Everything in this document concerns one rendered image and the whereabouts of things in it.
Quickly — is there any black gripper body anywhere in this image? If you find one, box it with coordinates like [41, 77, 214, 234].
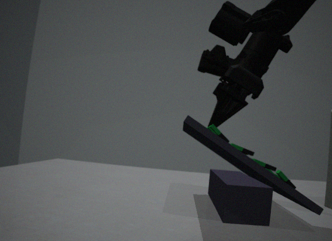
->
[217, 48, 269, 100]

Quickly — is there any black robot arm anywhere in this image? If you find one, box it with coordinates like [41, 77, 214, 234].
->
[198, 0, 316, 83]

